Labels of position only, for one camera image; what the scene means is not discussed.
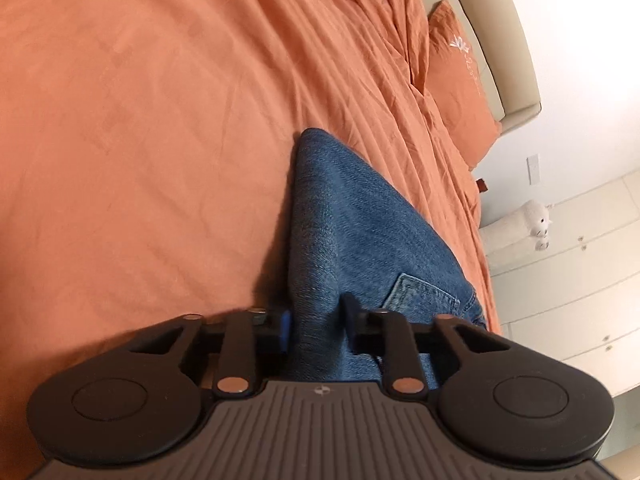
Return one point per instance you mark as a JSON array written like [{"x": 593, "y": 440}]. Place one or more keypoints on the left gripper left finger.
[{"x": 138, "y": 401}]

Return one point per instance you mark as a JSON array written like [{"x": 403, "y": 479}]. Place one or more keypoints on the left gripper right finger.
[{"x": 500, "y": 401}]

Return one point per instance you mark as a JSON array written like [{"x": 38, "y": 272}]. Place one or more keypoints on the blue denim jeans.
[{"x": 351, "y": 231}]

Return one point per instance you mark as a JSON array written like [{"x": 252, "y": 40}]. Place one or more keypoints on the white drawer cabinet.
[{"x": 578, "y": 301}]

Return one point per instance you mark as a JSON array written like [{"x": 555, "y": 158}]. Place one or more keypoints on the white plush toy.
[{"x": 529, "y": 222}]

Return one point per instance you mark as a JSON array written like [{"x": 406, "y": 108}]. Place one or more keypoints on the red object beside bed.
[{"x": 481, "y": 185}]

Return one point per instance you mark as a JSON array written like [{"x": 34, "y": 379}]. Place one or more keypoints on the orange duvet cover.
[{"x": 145, "y": 152}]

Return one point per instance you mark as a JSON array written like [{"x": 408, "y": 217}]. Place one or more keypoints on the orange pillow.
[{"x": 453, "y": 78}]

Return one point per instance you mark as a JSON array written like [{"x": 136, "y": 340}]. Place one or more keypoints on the beige upholstered headboard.
[{"x": 506, "y": 68}]

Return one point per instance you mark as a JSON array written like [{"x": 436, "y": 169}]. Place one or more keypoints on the white wall socket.
[{"x": 533, "y": 169}]

